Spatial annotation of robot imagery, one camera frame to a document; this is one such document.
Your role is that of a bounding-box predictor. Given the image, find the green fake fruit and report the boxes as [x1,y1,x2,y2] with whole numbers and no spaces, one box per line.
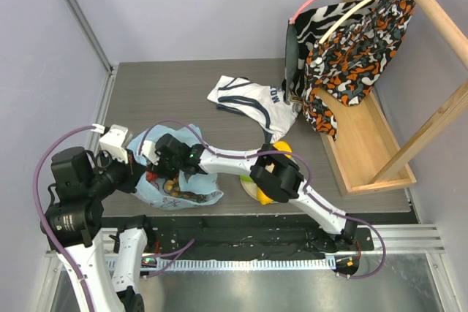
[240,175,253,183]

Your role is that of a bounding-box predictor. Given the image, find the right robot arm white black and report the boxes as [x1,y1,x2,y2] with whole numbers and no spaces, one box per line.
[140,134,357,250]

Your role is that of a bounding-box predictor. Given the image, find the wooden clothes rack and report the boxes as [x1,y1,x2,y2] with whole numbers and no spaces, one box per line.
[323,0,467,197]

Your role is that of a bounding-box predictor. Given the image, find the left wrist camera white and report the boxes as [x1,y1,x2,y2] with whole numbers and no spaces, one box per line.
[99,124,132,164]

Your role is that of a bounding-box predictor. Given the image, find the aluminium frame post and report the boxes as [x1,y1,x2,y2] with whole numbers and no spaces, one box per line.
[43,0,114,74]

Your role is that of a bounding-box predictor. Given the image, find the white slotted cable duct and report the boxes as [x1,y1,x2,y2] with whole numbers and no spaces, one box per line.
[167,257,336,272]

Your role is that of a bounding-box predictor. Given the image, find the light blue plastic bag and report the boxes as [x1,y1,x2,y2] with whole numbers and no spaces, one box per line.
[128,124,224,210]

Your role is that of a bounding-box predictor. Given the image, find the yellow fake pear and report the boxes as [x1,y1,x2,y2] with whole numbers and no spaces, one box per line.
[273,140,293,159]

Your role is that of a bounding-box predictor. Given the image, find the white jersey with navy trim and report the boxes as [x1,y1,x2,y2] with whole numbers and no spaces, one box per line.
[207,75,301,143]

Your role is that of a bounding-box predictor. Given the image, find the orange watermelon slice fake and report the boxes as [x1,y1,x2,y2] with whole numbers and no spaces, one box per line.
[146,172,158,183]

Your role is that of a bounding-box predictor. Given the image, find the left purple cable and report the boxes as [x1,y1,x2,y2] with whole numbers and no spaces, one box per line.
[31,123,107,312]

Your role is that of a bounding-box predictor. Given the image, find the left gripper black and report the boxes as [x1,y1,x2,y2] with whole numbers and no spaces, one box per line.
[86,145,147,197]

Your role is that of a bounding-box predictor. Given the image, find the zebra print garment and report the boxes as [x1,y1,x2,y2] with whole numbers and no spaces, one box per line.
[281,0,391,106]

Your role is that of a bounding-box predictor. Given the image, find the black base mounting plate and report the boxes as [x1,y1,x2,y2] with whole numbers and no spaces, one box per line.
[98,215,376,260]

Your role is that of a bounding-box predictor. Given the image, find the cream hanger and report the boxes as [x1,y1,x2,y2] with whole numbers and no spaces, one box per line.
[319,0,374,44]

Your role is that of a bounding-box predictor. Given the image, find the orange camouflage print garment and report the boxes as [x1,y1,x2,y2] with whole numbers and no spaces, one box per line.
[301,0,415,138]

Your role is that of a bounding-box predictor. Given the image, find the yellow fake lemon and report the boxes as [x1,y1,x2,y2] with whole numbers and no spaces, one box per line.
[256,188,275,205]

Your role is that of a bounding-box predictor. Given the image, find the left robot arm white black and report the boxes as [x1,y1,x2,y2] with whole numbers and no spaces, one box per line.
[45,147,156,311]

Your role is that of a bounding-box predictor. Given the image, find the cream and blue plate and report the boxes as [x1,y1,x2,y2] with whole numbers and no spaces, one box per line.
[240,179,259,201]

